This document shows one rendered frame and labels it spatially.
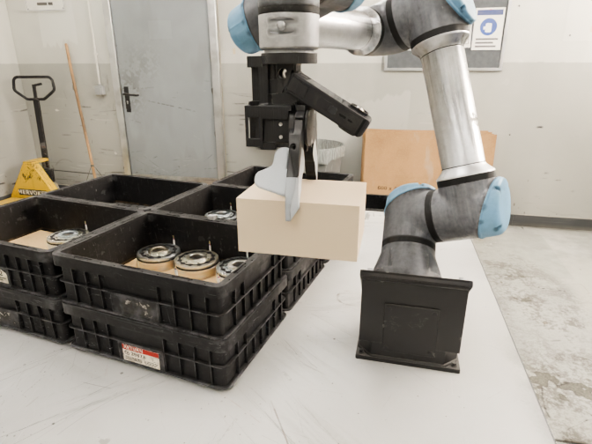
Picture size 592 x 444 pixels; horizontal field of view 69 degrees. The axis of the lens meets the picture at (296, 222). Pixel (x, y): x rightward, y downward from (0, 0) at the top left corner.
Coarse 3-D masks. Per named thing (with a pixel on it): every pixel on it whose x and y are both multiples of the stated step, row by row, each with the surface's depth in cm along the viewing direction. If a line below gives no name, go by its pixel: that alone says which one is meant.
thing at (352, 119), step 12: (288, 84) 54; (300, 84) 53; (312, 84) 53; (300, 96) 54; (312, 96) 53; (324, 96) 53; (336, 96) 55; (324, 108) 53; (336, 108) 53; (348, 108) 53; (360, 108) 54; (336, 120) 53; (348, 120) 53; (360, 120) 53; (348, 132) 55; (360, 132) 54
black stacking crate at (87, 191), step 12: (108, 180) 150; (120, 180) 151; (132, 180) 149; (144, 180) 147; (60, 192) 132; (72, 192) 137; (84, 192) 141; (96, 192) 146; (108, 192) 151; (120, 192) 152; (132, 192) 150; (144, 192) 148; (156, 192) 146; (168, 192) 144; (180, 192) 143; (132, 204) 152; (144, 204) 150
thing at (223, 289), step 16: (224, 224) 103; (80, 240) 93; (64, 256) 85; (80, 256) 85; (256, 256) 85; (96, 272) 83; (112, 272) 81; (128, 272) 80; (144, 272) 78; (160, 272) 78; (240, 272) 79; (176, 288) 76; (192, 288) 75; (208, 288) 74; (224, 288) 74
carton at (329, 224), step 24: (264, 192) 59; (312, 192) 59; (336, 192) 59; (360, 192) 59; (240, 216) 57; (264, 216) 56; (312, 216) 55; (336, 216) 54; (360, 216) 56; (240, 240) 58; (264, 240) 58; (288, 240) 57; (312, 240) 56; (336, 240) 55; (360, 240) 60
